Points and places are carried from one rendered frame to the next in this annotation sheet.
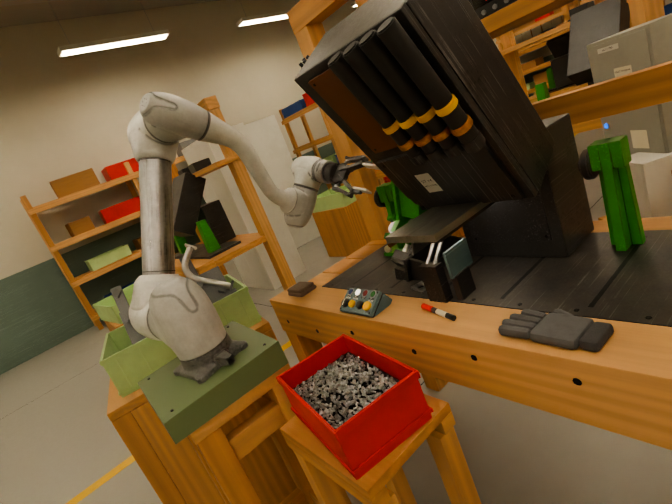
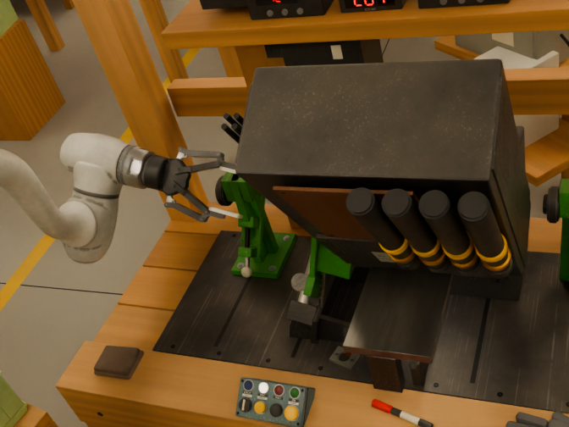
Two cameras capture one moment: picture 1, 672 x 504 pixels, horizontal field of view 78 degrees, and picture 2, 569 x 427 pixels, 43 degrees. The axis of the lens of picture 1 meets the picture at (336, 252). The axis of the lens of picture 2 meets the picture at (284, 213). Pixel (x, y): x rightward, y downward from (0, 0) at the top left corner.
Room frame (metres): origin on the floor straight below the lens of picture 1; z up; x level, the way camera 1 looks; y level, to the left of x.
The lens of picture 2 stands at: (0.26, 0.26, 2.14)
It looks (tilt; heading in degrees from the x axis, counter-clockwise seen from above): 39 degrees down; 334
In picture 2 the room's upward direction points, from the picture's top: 17 degrees counter-clockwise
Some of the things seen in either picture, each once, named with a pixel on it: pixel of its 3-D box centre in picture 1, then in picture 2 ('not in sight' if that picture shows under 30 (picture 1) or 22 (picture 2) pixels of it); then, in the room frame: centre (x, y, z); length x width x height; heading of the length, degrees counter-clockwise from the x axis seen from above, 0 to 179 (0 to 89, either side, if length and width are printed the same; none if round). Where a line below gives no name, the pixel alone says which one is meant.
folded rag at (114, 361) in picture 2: (301, 288); (118, 360); (1.54, 0.18, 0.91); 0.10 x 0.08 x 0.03; 35
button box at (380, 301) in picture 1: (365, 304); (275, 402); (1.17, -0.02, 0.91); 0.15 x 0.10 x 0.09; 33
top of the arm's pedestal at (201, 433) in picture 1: (225, 385); not in sight; (1.18, 0.48, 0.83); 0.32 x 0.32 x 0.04; 32
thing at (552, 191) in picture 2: (587, 164); (551, 204); (0.97, -0.66, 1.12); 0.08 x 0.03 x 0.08; 123
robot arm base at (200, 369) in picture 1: (210, 353); not in sight; (1.16, 0.46, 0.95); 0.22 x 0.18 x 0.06; 43
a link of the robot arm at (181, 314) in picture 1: (183, 314); not in sight; (1.18, 0.49, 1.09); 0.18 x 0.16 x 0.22; 43
